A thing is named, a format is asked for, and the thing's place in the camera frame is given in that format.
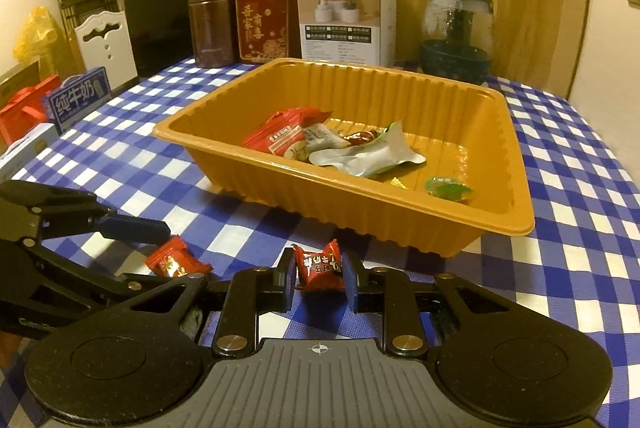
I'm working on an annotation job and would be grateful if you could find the small red candy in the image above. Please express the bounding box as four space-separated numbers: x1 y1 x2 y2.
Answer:
293 239 344 292

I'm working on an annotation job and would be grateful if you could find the red candy packet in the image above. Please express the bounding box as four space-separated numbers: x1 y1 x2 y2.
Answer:
144 236 213 277

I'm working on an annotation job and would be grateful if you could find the green yellow candy packet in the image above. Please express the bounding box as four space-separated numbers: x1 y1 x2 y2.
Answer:
425 177 473 203

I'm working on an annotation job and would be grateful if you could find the silver foil snack packet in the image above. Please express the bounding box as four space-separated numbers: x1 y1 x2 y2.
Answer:
309 121 426 177

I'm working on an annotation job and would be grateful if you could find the brown chocolate bar wrapper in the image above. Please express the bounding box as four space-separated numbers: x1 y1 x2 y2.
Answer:
344 130 381 146

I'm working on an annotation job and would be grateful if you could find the red white snack packet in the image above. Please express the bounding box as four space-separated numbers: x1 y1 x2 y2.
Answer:
242 107 332 161

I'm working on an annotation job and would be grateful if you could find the red gift bag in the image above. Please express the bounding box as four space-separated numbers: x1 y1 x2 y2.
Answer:
0 74 61 146

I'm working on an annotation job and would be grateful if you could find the blue milk carton box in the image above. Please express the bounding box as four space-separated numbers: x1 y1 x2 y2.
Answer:
42 66 112 135

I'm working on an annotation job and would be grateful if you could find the orange plastic tray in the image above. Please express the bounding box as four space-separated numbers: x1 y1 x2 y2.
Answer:
154 59 535 257

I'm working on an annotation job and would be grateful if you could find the yellow plastic bag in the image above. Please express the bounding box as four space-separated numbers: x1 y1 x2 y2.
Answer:
13 6 63 65

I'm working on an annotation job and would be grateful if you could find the white chair back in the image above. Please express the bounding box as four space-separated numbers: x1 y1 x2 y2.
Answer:
74 10 138 91

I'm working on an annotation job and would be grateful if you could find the blue white checkered tablecloth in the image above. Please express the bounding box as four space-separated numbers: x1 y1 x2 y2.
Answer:
17 59 639 427

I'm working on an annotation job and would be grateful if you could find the black box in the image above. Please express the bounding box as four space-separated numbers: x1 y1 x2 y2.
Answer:
124 0 193 78

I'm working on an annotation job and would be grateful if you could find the red festive gift box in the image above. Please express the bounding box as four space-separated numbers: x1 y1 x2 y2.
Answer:
235 0 302 64

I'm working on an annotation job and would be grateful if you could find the green glass humidifier jar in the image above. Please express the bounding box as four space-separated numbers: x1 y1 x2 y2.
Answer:
419 0 494 85

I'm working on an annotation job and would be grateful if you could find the brown cylindrical tin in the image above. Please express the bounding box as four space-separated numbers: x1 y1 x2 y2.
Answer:
189 0 239 68

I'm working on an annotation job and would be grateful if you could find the white humidifier product box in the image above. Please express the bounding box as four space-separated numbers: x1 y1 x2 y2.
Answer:
297 0 397 67

